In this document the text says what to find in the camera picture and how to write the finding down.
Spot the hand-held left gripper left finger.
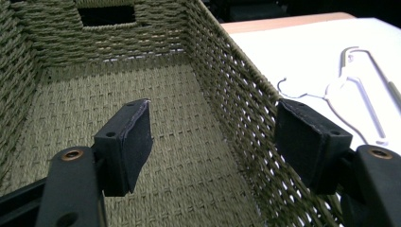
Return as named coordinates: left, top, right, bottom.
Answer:
left=93, top=98, right=154, bottom=198

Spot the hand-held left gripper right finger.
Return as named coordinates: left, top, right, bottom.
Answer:
left=273, top=97, right=354, bottom=196

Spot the green woven basket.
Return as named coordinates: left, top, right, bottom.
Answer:
left=0, top=0, right=346, bottom=227

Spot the white clothes hanger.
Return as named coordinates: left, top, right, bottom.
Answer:
left=276, top=45, right=401, bottom=147

